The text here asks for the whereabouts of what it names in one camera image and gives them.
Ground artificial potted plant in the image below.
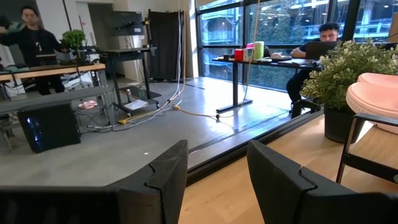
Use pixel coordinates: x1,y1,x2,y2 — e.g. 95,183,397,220
299,39,398,144

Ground white papers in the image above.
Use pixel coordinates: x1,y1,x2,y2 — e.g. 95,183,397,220
123,98,149,111

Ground yellow floor cable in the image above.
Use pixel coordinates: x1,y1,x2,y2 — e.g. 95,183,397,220
117,104,220,125

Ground white cable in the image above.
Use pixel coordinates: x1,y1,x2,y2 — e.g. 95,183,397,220
74,0,187,133

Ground cardboard box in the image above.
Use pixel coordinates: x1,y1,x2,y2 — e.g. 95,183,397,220
387,12,398,44

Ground black monitor on stand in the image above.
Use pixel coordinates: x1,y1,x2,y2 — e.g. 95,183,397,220
111,11,146,37

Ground black laptop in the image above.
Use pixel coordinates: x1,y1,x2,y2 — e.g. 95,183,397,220
304,40,339,60

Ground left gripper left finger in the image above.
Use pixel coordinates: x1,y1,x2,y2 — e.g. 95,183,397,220
114,139,189,224

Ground person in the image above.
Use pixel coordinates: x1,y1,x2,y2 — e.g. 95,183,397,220
285,21,342,113
0,5,68,96

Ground pink box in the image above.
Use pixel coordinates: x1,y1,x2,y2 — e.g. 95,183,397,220
243,43,255,62

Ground hanging yellow rope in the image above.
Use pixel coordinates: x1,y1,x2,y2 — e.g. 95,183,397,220
217,0,261,119

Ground black rolling stand cart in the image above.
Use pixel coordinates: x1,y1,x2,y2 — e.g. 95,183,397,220
98,46,163,116

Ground black desk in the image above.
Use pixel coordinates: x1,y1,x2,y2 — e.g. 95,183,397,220
212,57,323,114

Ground small potted tree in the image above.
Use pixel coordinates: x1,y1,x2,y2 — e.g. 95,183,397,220
60,29,87,65

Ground black curtain panel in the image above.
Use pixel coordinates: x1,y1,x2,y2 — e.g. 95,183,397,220
147,9,187,82

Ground black computer tower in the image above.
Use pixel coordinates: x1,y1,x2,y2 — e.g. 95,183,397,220
17,101,82,154

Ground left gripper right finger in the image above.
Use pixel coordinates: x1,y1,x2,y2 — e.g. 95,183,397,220
247,139,352,224

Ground black chair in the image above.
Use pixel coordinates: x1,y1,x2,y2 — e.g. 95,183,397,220
290,98,323,119

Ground wooden workbench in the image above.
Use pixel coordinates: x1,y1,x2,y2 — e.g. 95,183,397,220
0,63,116,147

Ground green cylinder container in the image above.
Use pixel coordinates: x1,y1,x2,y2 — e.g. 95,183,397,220
253,40,266,61

